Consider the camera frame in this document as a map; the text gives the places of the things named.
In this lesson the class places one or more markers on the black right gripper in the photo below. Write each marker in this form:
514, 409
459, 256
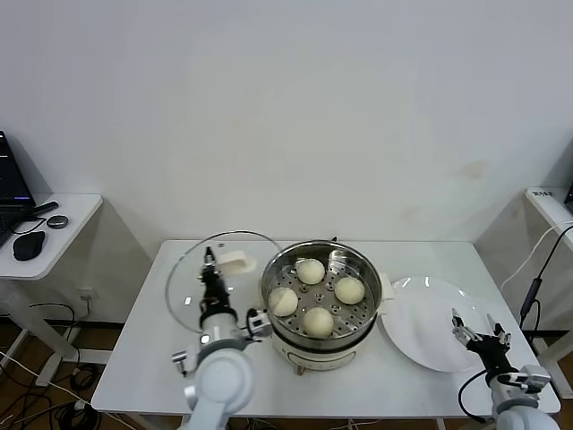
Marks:
490, 351

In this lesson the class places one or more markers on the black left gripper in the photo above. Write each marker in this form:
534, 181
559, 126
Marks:
217, 295

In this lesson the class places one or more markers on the white steamed baozi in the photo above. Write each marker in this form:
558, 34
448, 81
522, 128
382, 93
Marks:
283, 302
318, 321
349, 289
310, 271

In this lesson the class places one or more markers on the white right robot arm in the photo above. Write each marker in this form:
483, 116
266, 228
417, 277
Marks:
519, 412

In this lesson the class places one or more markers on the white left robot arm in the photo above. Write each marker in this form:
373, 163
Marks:
221, 380

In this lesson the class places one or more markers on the stainless steel steamer basket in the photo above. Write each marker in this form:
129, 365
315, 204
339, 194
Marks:
358, 264

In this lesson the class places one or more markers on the white round plate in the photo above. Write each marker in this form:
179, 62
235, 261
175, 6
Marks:
421, 322

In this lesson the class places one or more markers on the white side table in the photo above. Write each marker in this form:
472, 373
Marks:
67, 242
550, 206

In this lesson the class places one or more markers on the black round puck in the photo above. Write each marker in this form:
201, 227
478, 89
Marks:
58, 221

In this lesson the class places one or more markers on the black stick device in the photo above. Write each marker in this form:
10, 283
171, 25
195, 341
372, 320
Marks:
45, 208

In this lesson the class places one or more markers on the black computer mouse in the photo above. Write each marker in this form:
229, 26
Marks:
29, 246

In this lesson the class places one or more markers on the black laptop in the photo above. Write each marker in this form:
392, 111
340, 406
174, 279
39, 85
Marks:
9, 179

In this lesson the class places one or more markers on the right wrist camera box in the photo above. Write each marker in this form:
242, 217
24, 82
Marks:
528, 380

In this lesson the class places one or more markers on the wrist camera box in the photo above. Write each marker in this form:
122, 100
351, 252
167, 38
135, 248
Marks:
258, 323
528, 380

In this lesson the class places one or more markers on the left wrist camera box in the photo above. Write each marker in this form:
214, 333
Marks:
258, 323

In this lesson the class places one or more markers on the white wall socket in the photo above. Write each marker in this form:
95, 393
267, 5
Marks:
87, 294

